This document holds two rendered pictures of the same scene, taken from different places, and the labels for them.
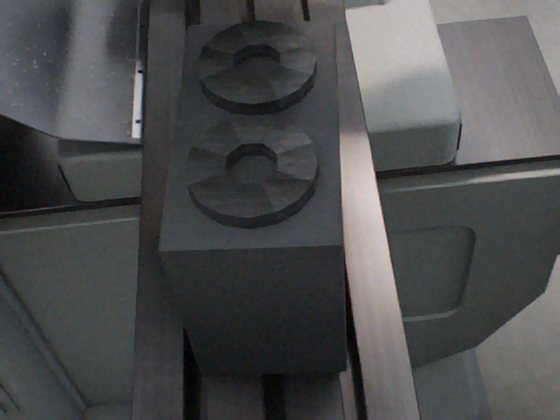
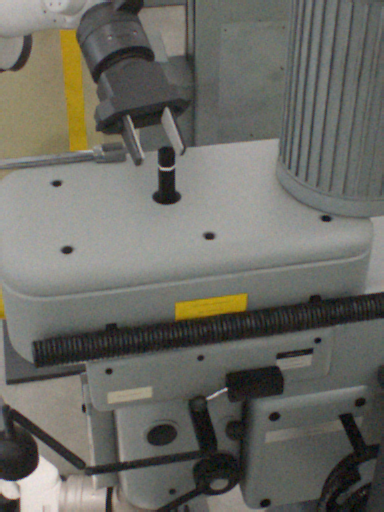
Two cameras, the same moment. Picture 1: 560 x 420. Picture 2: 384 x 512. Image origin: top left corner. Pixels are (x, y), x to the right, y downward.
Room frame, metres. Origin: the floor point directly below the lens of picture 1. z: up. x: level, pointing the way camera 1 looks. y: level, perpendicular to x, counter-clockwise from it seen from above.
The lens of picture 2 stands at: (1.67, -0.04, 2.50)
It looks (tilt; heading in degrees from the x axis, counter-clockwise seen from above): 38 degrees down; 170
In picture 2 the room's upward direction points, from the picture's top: 1 degrees clockwise
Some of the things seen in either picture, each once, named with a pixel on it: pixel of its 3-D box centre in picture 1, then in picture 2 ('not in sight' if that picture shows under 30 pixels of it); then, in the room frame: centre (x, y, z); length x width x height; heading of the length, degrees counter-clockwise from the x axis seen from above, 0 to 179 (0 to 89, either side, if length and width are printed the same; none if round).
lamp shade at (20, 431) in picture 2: not in sight; (13, 448); (0.83, -0.17, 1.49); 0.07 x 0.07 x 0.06
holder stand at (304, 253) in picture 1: (267, 194); not in sight; (0.40, 0.04, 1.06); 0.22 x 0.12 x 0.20; 178
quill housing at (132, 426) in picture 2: not in sight; (172, 416); (0.79, 0.08, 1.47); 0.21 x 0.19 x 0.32; 3
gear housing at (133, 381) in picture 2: not in sight; (197, 314); (0.78, 0.12, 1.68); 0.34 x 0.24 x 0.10; 93
